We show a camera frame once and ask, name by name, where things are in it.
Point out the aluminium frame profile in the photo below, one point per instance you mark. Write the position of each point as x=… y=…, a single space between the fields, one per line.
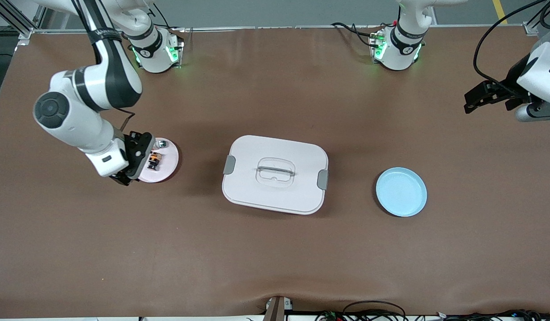
x=531 y=27
x=24 y=32

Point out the grey box latch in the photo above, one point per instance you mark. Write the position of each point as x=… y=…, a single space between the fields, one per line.
x=323 y=179
x=229 y=165

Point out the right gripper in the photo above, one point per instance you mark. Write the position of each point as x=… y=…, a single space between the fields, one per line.
x=134 y=150

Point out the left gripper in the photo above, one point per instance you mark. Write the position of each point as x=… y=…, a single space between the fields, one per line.
x=510 y=85

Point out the pink round plate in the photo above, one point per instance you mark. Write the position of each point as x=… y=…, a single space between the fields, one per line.
x=167 y=165

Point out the light blue round plate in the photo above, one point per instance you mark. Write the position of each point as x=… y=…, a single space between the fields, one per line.
x=400 y=192

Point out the white lidded storage box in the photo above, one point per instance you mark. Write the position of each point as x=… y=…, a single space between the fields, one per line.
x=257 y=196

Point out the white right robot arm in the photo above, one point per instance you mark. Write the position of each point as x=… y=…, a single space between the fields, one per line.
x=101 y=84

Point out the brown camera mount post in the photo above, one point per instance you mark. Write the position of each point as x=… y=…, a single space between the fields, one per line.
x=277 y=310

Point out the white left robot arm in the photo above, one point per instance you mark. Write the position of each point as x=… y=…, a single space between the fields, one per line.
x=402 y=44

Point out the orange black push-button switch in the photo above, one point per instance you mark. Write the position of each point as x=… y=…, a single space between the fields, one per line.
x=154 y=162

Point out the green grey push-button switch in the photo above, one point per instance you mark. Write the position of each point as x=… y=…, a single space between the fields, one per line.
x=162 y=143

